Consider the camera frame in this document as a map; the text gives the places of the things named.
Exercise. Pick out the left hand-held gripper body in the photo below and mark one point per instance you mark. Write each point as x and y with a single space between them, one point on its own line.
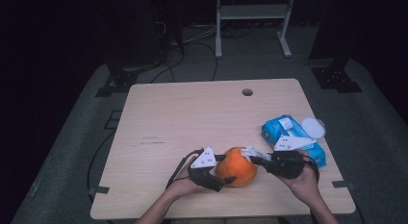
203 177

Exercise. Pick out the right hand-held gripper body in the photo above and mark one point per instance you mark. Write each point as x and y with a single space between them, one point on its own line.
287 164

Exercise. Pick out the orange plush toy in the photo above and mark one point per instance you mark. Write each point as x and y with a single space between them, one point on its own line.
235 169

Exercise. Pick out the white wet wipe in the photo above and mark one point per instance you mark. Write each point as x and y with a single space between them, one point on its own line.
251 152

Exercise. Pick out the blue wet wipe packet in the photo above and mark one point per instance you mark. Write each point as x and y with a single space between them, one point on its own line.
272 131

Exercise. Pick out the person's left hand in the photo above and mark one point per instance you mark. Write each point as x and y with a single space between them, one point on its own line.
184 185

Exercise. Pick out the person's right hand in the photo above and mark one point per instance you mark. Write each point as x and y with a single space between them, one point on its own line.
306 188

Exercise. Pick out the black tape strip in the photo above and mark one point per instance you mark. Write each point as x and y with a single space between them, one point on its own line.
342 184
99 190

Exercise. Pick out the black stand base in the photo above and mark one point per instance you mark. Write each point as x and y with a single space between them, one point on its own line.
120 80
335 78

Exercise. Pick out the white metal stand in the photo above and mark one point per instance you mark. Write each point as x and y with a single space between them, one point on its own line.
253 12

